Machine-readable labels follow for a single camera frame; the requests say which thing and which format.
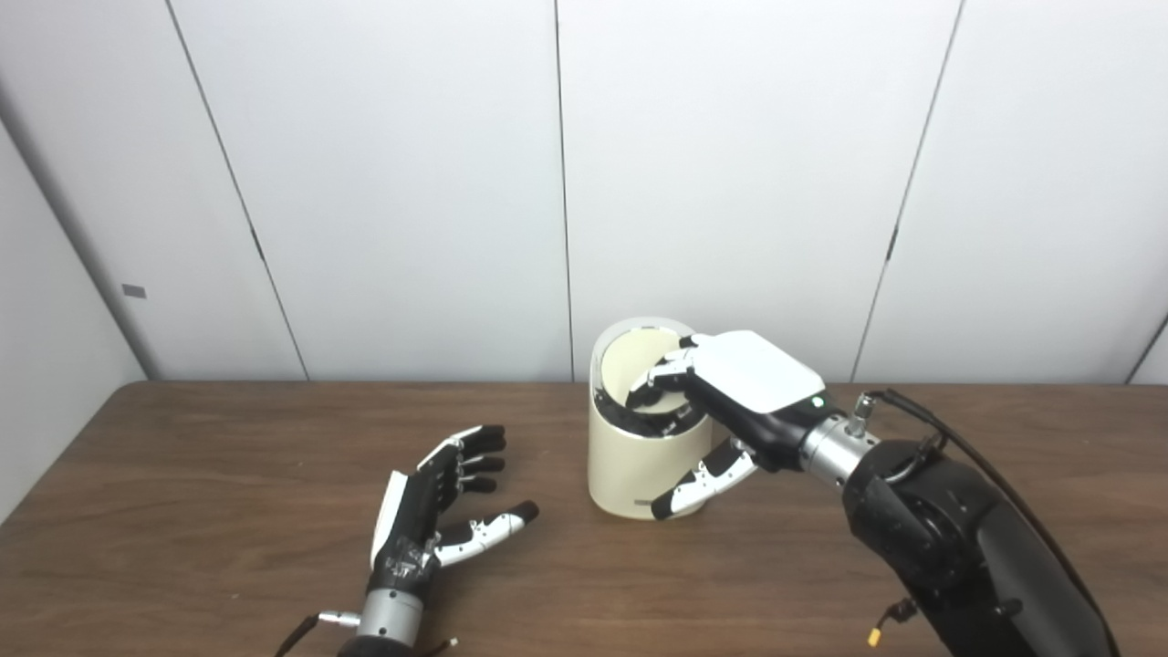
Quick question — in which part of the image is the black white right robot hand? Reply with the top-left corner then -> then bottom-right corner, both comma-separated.
625,330 -> 827,522

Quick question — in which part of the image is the yellow-tipped connector wire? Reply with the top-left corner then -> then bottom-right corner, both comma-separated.
867,598 -> 918,647

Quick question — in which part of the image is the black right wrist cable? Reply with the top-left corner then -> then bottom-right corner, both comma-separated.
853,388 -> 1123,657

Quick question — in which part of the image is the cream-colored bin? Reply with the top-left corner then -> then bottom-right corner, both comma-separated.
588,317 -> 714,520

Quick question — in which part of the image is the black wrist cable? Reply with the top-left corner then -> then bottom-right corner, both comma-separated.
853,388 -> 1123,657
274,610 -> 361,657

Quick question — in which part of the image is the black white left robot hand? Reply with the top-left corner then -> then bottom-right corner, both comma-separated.
368,424 -> 540,594

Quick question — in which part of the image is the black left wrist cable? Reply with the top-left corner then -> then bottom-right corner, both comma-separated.
274,610 -> 361,657

